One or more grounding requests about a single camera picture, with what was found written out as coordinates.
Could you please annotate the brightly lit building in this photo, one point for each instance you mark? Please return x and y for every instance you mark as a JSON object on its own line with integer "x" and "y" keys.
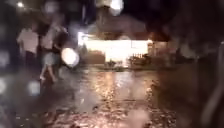
{"x": 116, "y": 50}

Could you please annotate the person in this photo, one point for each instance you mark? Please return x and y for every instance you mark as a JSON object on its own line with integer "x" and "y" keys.
{"x": 28, "y": 41}
{"x": 50, "y": 50}

